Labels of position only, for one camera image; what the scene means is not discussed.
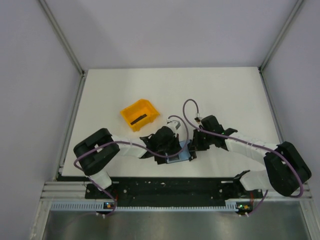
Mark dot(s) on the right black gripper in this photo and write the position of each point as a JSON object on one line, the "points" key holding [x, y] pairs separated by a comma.
{"points": [[196, 145]]}

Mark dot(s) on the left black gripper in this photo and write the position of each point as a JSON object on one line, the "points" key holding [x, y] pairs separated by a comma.
{"points": [[176, 146]]}

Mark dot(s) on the yellow plastic bin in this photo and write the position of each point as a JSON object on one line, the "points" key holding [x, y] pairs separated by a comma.
{"points": [[141, 107]]}

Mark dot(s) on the black card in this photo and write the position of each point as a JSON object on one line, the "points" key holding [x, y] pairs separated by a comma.
{"points": [[160, 160], [138, 119]]}

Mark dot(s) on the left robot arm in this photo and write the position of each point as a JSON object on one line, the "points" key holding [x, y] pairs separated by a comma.
{"points": [[97, 150]]}

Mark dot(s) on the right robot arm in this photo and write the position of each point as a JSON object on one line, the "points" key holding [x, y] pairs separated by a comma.
{"points": [[284, 169]]}

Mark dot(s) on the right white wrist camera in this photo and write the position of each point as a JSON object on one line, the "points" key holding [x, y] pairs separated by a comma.
{"points": [[197, 120]]}

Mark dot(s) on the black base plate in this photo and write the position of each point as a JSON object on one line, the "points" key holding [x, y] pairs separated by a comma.
{"points": [[172, 191]]}

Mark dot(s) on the grey cable duct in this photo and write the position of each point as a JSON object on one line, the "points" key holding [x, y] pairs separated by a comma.
{"points": [[83, 206]]}

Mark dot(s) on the left aluminium frame post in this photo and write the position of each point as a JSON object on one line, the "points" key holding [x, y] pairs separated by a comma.
{"points": [[60, 36]]}

